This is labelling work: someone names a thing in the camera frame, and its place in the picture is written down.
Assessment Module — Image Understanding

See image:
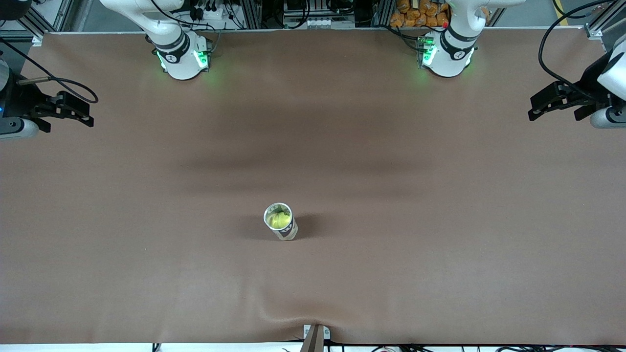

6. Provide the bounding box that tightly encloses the orange snack packets pile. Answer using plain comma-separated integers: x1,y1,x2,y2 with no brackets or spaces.
390,0,450,28

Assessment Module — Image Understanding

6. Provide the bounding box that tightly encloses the brown table mat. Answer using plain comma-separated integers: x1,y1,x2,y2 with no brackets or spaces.
0,27,626,346

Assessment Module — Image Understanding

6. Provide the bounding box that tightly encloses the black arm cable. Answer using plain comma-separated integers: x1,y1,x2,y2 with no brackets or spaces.
538,0,626,101
0,38,99,105

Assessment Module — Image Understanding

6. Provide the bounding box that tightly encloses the yellow tennis ball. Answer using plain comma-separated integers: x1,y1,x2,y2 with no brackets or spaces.
267,208,292,230

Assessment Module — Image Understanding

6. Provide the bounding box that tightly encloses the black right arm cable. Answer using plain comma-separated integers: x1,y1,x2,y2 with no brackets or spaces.
0,38,99,105

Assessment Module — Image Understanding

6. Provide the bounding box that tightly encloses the clear plastic tennis ball can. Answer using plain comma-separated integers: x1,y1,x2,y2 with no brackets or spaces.
264,202,298,241

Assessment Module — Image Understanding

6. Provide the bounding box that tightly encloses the metal edge clamp bracket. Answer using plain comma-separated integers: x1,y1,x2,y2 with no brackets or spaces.
303,324,331,340

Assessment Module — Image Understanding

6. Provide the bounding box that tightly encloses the brown upright post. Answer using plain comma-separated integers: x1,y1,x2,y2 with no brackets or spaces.
300,325,324,352

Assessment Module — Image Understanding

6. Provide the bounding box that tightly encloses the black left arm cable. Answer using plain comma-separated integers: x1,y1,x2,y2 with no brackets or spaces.
538,0,626,101

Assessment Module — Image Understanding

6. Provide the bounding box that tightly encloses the white power strip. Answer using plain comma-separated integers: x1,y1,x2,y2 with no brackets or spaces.
193,2,225,22

